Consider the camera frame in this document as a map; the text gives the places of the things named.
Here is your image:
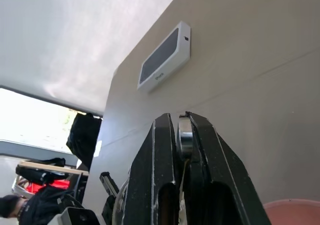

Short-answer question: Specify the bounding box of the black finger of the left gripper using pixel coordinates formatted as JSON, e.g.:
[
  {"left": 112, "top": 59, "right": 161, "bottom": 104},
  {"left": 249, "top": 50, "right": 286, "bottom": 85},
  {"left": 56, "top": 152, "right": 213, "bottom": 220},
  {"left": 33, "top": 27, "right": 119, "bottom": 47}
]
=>
[
  {"left": 101, "top": 195, "right": 117, "bottom": 225},
  {"left": 99, "top": 171, "right": 120, "bottom": 198}
]

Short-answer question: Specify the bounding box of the pink bowl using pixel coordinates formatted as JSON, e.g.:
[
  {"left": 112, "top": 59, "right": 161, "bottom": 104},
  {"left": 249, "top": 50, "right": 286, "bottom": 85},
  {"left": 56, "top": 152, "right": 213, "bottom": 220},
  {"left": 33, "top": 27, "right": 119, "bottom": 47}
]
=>
[{"left": 262, "top": 198, "right": 320, "bottom": 225}]

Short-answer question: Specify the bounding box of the white phone box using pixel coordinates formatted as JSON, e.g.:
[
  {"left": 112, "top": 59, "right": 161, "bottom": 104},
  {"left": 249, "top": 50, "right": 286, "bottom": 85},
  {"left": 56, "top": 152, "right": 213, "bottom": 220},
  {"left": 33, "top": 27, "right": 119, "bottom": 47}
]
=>
[{"left": 136, "top": 20, "right": 192, "bottom": 95}]

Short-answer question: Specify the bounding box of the wooden side table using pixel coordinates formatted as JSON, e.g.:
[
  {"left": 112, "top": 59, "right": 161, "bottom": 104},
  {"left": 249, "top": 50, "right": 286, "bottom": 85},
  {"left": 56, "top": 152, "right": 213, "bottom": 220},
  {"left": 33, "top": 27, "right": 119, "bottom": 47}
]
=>
[{"left": 18, "top": 160, "right": 90, "bottom": 186}]

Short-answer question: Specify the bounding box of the person in black jacket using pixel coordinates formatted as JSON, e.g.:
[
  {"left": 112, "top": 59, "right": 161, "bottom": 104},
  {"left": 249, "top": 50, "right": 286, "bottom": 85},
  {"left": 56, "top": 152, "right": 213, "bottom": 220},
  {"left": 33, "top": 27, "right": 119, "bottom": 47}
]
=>
[{"left": 0, "top": 184, "right": 86, "bottom": 225}]

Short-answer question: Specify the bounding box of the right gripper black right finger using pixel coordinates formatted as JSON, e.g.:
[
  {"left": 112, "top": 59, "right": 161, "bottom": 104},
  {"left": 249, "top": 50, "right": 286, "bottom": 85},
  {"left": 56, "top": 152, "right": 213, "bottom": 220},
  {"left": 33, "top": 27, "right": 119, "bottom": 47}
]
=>
[{"left": 184, "top": 110, "right": 273, "bottom": 225}]

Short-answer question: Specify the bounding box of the red object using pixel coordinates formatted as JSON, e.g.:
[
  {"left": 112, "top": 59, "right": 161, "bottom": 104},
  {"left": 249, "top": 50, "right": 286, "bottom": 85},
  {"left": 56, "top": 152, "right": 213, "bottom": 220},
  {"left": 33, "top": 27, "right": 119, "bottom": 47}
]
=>
[{"left": 25, "top": 179, "right": 70, "bottom": 194}]

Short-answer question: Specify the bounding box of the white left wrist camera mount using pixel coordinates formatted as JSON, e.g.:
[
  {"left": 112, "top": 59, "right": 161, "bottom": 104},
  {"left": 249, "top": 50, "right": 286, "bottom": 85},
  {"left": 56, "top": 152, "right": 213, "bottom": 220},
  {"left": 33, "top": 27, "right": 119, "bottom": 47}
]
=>
[{"left": 53, "top": 206, "right": 97, "bottom": 225}]

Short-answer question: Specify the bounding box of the metal spoon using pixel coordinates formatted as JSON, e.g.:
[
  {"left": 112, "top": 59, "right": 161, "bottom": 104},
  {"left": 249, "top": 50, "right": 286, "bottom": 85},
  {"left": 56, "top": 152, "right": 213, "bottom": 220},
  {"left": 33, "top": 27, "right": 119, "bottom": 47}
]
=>
[{"left": 176, "top": 116, "right": 195, "bottom": 195}]

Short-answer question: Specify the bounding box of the black hanging bag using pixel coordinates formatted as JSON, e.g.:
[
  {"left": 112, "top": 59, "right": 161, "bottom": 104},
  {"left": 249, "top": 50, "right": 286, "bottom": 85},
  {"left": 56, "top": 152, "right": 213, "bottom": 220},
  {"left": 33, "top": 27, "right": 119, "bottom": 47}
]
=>
[{"left": 65, "top": 112, "right": 104, "bottom": 171}]

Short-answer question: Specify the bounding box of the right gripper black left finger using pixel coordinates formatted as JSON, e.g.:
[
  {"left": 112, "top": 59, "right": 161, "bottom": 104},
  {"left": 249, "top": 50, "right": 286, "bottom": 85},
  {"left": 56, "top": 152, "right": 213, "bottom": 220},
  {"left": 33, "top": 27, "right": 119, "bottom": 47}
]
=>
[{"left": 123, "top": 112, "right": 181, "bottom": 225}]

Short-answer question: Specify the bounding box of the glass mug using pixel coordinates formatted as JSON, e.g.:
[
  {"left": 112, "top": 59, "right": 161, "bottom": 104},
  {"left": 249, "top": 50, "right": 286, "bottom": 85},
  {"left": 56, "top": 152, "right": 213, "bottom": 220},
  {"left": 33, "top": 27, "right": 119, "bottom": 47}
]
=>
[{"left": 110, "top": 176, "right": 131, "bottom": 225}]

